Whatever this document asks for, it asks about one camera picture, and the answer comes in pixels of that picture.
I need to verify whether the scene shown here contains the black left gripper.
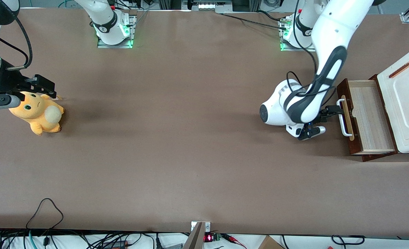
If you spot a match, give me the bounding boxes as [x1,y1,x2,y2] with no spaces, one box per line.
[315,105,345,124]

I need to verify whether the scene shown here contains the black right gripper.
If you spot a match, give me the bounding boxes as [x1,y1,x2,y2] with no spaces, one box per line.
[0,62,57,99]

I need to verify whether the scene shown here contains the wooden drawer with white handle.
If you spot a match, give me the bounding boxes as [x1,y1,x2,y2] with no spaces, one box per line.
[336,79,398,156]

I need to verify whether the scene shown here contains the orange plush toy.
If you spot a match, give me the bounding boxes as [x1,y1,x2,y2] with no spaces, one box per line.
[8,91,65,136]

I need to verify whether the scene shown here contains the brown cardboard box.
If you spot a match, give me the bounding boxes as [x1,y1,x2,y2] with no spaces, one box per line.
[258,235,285,249]

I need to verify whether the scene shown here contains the metal device with white lights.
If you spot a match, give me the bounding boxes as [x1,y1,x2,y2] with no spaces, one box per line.
[182,0,233,13]

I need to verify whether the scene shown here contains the black power adapter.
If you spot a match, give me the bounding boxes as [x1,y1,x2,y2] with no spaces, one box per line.
[102,240,129,249]

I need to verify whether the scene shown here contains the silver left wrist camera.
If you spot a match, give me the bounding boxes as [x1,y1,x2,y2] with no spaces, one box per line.
[297,126,327,141]

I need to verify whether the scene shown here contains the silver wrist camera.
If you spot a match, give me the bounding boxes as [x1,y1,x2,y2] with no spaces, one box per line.
[0,94,21,111]
[297,126,327,141]

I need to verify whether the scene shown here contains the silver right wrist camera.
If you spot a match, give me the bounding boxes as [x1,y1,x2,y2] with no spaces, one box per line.
[0,94,21,111]

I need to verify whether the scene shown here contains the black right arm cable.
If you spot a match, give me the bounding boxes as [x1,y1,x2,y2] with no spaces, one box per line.
[0,14,33,70]

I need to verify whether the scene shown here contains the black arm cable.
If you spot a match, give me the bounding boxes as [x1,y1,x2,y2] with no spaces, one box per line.
[0,14,33,70]
[286,0,337,101]

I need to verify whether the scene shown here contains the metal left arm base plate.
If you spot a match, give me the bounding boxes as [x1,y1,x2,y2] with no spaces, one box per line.
[280,17,315,52]

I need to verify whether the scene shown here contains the copper handle on cabinet top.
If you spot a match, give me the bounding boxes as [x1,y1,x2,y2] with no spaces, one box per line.
[389,61,409,79]

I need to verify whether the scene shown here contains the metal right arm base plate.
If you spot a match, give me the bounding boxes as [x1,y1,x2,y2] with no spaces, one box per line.
[97,15,137,49]

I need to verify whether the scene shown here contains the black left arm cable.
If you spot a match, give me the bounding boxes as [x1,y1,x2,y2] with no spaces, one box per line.
[286,0,337,101]

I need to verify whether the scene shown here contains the looped thin black cable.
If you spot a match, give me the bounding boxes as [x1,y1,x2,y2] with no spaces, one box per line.
[25,198,64,239]

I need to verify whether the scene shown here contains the short black table cable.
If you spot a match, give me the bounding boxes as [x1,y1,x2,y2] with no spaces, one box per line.
[258,10,288,22]

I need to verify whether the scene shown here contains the long black table cable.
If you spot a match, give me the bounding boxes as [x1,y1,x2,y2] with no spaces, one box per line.
[222,13,288,30]

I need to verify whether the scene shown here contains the black flat loop cable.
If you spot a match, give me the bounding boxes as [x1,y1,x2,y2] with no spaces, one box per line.
[331,235,366,246]

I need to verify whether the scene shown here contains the red clip wires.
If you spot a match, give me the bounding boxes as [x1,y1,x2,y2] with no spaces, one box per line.
[221,234,247,249]

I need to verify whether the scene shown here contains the aluminium profile with bracket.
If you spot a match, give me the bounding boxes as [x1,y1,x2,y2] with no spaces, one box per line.
[182,221,211,249]

